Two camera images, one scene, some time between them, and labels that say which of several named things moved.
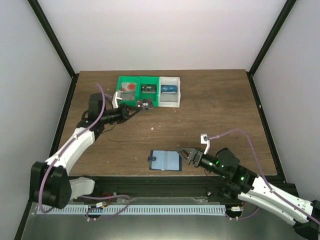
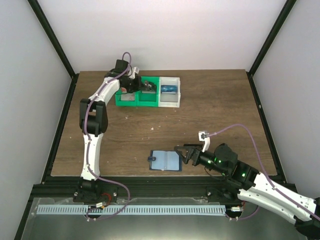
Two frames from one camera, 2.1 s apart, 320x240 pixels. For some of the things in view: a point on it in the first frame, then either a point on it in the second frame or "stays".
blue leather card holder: [165, 160] stays
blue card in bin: [169, 89] stays
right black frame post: [268, 43] stays
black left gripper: [125, 111] -> [138, 84]
